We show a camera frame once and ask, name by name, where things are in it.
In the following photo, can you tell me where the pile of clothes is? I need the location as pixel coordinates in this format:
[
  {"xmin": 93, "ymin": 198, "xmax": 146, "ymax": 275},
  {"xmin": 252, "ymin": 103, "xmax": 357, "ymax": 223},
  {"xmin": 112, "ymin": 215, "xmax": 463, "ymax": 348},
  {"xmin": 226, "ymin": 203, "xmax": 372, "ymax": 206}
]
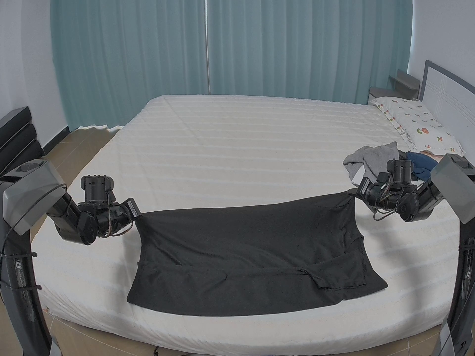
[{"xmin": 343, "ymin": 141, "xmax": 440, "ymax": 184}]

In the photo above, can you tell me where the black chest of drawers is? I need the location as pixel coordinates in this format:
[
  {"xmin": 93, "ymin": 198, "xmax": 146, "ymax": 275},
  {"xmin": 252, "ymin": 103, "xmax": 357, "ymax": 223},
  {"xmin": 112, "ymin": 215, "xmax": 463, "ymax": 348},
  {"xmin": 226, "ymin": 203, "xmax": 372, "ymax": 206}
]
[{"xmin": 0, "ymin": 106, "xmax": 44, "ymax": 177}]

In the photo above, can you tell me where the bed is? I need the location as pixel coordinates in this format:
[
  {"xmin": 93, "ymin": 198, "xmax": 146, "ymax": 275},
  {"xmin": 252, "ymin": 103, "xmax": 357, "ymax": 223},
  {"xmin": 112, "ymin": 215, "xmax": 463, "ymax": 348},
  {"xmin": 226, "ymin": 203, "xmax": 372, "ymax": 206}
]
[{"xmin": 30, "ymin": 60, "xmax": 475, "ymax": 353}]

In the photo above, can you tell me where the blue-green curtain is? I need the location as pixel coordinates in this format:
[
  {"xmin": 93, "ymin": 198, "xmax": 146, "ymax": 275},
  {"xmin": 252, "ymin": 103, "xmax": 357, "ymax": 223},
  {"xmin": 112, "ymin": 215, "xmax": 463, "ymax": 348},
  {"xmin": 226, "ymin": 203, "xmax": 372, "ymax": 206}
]
[
  {"xmin": 50, "ymin": 0, "xmax": 210, "ymax": 131},
  {"xmin": 207, "ymin": 0, "xmax": 413, "ymax": 105}
]

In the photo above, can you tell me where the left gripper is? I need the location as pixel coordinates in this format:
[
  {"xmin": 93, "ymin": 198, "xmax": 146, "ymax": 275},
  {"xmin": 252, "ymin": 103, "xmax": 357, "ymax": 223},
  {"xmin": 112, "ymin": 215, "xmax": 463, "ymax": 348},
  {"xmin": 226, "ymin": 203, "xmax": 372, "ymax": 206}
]
[{"xmin": 118, "ymin": 198, "xmax": 142, "ymax": 223}]

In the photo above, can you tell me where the black T-shirt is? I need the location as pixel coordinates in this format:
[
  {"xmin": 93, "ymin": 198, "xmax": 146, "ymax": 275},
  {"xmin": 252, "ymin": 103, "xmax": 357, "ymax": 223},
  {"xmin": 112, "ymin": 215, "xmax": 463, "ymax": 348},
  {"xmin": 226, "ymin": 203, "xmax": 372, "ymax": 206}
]
[{"xmin": 127, "ymin": 192, "xmax": 389, "ymax": 317}]

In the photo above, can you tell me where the white printed pillow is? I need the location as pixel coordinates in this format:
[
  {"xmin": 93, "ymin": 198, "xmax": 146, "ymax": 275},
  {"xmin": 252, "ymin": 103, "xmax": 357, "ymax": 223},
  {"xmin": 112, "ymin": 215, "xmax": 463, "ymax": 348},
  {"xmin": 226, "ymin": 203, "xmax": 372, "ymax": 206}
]
[{"xmin": 371, "ymin": 97, "xmax": 466, "ymax": 156}]

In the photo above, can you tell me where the grey bedside table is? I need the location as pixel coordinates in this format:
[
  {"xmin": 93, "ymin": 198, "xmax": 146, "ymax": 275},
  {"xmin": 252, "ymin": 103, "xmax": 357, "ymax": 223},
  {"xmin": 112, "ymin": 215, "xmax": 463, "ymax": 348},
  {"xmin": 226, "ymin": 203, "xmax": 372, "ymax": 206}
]
[{"xmin": 368, "ymin": 70, "xmax": 421, "ymax": 105}]

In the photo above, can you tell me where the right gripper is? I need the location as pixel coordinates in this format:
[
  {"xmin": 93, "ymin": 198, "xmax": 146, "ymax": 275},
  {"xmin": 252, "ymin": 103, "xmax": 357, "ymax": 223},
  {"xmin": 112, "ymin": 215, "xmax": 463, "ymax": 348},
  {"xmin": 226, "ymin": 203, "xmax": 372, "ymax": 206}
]
[{"xmin": 356, "ymin": 178, "xmax": 381, "ymax": 206}]

